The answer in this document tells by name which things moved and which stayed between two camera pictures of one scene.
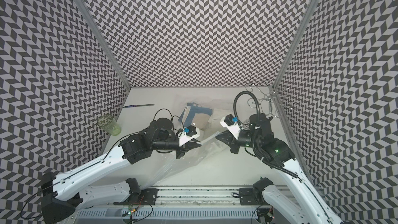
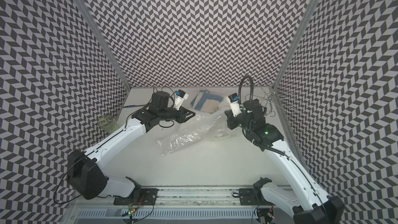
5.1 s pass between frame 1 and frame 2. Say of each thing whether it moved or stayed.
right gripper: moved
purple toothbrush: stayed
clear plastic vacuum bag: moved
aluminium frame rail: stayed
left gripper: moved
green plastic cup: stayed
